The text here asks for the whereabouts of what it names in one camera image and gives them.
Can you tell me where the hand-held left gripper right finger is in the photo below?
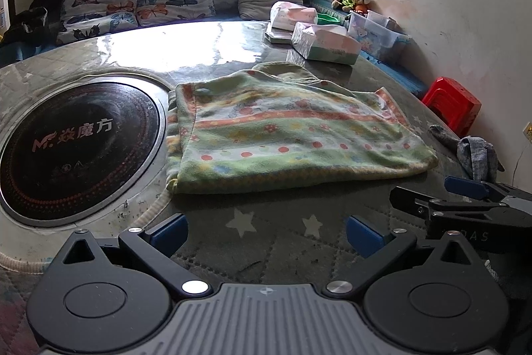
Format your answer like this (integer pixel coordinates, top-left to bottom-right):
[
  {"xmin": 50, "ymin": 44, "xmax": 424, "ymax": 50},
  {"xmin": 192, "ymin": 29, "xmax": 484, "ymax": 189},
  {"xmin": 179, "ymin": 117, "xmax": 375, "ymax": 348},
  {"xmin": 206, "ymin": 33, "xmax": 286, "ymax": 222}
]
[{"xmin": 324, "ymin": 215, "xmax": 483, "ymax": 296}]

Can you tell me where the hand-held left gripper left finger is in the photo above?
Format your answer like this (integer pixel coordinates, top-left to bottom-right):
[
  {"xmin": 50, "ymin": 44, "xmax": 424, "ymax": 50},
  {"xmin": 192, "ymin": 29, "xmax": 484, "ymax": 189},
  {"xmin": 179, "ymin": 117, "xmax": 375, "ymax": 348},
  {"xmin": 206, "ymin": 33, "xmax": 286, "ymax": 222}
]
[{"xmin": 50, "ymin": 213, "xmax": 212, "ymax": 296}]

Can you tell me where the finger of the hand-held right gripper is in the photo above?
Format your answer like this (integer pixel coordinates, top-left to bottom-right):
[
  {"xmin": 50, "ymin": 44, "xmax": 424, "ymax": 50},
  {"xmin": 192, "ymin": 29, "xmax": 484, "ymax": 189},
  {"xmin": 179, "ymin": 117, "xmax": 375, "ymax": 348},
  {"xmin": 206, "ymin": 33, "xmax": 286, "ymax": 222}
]
[
  {"xmin": 444, "ymin": 175, "xmax": 532, "ymax": 200},
  {"xmin": 390, "ymin": 186, "xmax": 520, "ymax": 223}
]

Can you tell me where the green floral garment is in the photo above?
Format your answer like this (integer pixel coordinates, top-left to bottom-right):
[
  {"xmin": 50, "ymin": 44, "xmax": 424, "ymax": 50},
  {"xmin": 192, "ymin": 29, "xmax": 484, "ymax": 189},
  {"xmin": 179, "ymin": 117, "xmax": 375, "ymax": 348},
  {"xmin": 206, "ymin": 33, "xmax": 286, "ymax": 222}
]
[{"xmin": 165, "ymin": 63, "xmax": 440, "ymax": 195}]

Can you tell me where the grey cloth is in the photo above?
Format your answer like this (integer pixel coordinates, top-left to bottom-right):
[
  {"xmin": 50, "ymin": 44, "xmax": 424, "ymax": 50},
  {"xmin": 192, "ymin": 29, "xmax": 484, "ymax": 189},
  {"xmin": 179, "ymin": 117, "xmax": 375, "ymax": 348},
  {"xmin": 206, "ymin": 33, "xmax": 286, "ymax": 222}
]
[{"xmin": 428, "ymin": 124, "xmax": 505, "ymax": 183}]

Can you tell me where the red plastic stool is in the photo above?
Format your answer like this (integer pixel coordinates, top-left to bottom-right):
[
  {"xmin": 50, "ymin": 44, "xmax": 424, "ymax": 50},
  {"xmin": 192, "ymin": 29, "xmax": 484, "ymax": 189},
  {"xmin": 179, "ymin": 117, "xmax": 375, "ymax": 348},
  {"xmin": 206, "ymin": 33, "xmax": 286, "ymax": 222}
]
[{"xmin": 422, "ymin": 77, "xmax": 482, "ymax": 137}]

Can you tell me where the round black induction cooktop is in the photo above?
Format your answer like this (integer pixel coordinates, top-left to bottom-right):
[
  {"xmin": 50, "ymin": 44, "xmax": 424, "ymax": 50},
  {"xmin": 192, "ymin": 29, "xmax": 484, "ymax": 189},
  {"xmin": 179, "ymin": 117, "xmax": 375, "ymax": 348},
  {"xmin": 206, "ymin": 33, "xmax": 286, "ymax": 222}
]
[{"xmin": 0, "ymin": 72, "xmax": 171, "ymax": 232}]

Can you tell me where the clear plastic storage box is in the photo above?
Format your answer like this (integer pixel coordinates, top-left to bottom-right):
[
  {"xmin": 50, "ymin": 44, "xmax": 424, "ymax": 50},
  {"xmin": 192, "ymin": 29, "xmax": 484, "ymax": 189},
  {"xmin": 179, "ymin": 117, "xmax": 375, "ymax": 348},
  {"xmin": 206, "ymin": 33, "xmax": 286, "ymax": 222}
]
[{"xmin": 347, "ymin": 10, "xmax": 410, "ymax": 61}]

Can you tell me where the white green tissue pack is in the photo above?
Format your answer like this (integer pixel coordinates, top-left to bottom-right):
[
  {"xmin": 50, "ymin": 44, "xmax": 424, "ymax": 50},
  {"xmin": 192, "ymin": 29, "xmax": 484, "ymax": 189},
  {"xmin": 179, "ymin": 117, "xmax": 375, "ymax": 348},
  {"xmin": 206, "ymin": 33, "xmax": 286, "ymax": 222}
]
[{"xmin": 291, "ymin": 22, "xmax": 361, "ymax": 66}]

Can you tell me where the small grey flat box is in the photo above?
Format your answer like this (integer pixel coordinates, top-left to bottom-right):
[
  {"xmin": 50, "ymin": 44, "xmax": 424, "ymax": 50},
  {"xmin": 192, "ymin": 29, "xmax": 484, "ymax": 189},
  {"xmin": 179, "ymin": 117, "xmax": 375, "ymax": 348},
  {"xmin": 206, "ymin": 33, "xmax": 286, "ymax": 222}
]
[{"xmin": 265, "ymin": 30, "xmax": 294, "ymax": 45}]

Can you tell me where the pink floral tissue pack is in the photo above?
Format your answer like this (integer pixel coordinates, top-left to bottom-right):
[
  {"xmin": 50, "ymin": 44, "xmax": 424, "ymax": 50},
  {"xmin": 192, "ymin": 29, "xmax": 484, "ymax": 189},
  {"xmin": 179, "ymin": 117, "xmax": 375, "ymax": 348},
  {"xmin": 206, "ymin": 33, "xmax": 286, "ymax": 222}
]
[{"xmin": 270, "ymin": 1, "xmax": 319, "ymax": 31}]

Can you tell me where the black bag on sofa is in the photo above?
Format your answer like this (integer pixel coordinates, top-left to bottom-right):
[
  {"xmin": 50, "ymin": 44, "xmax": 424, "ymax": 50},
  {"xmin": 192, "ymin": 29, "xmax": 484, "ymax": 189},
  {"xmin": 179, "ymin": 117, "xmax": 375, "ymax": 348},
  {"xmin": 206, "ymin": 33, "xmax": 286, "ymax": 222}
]
[{"xmin": 0, "ymin": 0, "xmax": 67, "ymax": 49}]

